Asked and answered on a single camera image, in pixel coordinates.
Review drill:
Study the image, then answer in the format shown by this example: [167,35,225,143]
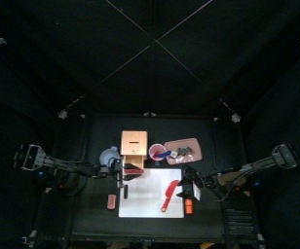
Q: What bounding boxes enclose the red toy knife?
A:
[159,179,181,213]

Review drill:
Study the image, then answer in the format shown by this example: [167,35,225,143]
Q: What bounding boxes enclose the orange sushi piece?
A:
[183,198,194,215]

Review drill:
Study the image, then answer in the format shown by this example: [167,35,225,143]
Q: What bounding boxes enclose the pale blue plate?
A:
[98,145,123,168]

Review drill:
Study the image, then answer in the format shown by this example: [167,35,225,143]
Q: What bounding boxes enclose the white cutting board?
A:
[118,167,186,219]

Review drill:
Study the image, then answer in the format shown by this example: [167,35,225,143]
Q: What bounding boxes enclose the salmon pink sushi piece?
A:
[106,194,118,210]

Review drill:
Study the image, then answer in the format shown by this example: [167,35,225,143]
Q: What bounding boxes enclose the dark sushi roll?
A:
[175,146,194,156]

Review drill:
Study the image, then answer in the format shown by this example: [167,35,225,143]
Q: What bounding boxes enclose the red toy food piece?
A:
[125,168,145,176]

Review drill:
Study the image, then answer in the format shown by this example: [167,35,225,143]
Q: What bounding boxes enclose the black slim stick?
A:
[118,176,129,200]

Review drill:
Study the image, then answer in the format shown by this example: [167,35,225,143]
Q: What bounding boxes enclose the wooden box with slot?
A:
[121,129,149,171]

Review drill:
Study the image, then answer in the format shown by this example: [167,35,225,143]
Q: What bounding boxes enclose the pink cup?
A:
[147,143,169,161]

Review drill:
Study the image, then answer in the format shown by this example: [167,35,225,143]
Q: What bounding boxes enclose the blue toy utensil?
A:
[157,150,174,160]

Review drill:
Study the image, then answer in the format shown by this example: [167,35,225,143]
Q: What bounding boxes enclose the pink tray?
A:
[163,137,203,165]

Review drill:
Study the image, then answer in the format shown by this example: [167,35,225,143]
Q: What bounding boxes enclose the black panel with white print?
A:
[222,197,260,244]

